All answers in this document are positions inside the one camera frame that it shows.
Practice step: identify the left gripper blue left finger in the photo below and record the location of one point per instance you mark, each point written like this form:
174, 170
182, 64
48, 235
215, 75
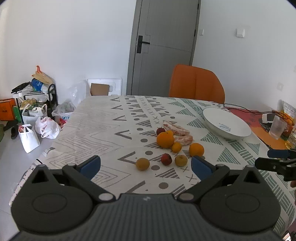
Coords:
90, 167

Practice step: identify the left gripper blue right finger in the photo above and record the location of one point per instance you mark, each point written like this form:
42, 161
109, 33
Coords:
201, 168

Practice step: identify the yellow-brown round fruit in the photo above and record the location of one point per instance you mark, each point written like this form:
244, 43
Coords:
181, 160

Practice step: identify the small tangerine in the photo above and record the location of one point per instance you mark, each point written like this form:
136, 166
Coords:
176, 147

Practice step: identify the peeled pomelo segment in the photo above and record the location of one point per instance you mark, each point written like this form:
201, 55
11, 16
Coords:
184, 140
177, 130

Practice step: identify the large orange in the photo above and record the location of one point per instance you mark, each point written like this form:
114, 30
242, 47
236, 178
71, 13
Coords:
165, 139

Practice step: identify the yellow round fruit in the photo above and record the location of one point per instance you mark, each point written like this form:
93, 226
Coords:
142, 164

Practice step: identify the dark red plum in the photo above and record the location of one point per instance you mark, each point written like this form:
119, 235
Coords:
160, 130

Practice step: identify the person's right hand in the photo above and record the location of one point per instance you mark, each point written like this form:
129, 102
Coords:
293, 184

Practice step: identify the frosted plastic cup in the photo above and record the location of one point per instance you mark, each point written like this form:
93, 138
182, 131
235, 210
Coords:
277, 127

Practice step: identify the red orange cartoon mat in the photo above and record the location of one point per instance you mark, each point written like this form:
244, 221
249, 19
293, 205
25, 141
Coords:
254, 121

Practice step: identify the white power adapter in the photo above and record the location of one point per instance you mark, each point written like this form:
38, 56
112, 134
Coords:
268, 118

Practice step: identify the white ceramic plate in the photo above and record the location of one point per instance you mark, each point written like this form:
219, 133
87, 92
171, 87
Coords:
226, 124

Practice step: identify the yellow snack bag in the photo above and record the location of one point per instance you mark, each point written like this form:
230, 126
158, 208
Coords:
288, 114

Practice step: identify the white red plastic bag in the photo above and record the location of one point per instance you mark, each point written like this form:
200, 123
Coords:
47, 127

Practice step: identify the patterned white tablecloth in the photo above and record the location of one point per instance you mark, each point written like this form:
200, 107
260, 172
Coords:
122, 129

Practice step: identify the white bucket with bag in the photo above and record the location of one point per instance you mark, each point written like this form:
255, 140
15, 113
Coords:
62, 112

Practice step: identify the white paper bag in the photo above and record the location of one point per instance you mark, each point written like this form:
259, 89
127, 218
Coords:
28, 137

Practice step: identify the black metal rack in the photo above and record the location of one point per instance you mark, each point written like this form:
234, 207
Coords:
52, 101

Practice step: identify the clear plastic bag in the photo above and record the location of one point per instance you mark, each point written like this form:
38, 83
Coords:
78, 92

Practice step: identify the brown cardboard box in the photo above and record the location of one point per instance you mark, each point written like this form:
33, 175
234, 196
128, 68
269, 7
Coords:
97, 89

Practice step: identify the white tote bag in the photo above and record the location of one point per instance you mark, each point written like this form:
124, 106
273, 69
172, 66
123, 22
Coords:
31, 116

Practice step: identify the white foam packaging board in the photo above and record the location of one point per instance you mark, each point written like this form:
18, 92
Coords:
114, 85

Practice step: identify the orange chair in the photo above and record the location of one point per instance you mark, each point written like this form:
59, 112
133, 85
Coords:
196, 83

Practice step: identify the orange box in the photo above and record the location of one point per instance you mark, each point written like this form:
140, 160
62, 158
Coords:
6, 109

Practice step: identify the grey door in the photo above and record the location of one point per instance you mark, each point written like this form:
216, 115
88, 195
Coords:
171, 28

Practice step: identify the white wall socket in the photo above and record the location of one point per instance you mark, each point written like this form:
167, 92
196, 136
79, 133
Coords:
280, 86

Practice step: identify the black door handle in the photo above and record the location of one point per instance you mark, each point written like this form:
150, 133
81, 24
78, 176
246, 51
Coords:
140, 42

